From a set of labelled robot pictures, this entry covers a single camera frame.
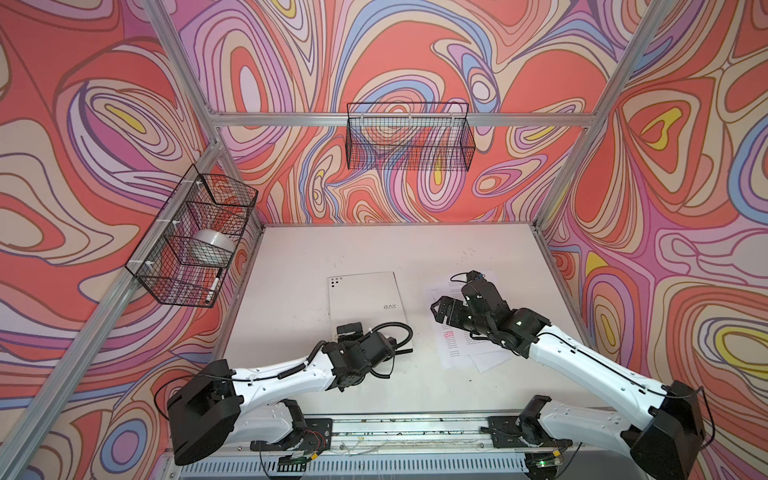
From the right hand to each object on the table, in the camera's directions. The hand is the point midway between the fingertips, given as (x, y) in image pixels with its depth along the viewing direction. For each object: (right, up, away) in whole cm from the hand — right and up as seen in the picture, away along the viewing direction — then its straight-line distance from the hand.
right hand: (446, 317), depth 79 cm
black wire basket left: (-65, +17, -7) cm, 68 cm away
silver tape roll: (-58, +19, -9) cm, 61 cm away
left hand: (-25, -7, +5) cm, 26 cm away
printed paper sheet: (+5, -10, +9) cm, 14 cm away
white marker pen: (-59, +10, -7) cm, 60 cm away
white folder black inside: (-20, +2, +18) cm, 27 cm away
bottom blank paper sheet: (+13, -14, +5) cm, 20 cm away
